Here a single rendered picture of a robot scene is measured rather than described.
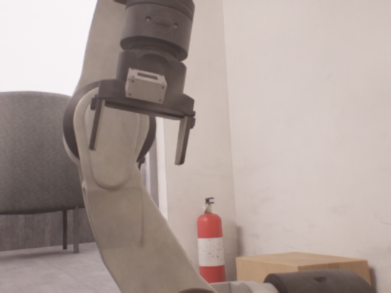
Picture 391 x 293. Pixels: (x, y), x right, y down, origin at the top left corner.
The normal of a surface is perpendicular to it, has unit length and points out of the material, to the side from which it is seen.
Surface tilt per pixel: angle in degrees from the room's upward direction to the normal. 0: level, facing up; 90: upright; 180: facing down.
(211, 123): 90
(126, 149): 90
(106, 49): 90
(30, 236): 90
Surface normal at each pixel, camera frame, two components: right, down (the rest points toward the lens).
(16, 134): 0.00, -0.14
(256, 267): -0.90, -0.01
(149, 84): 0.13, 0.36
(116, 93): 0.24, -0.14
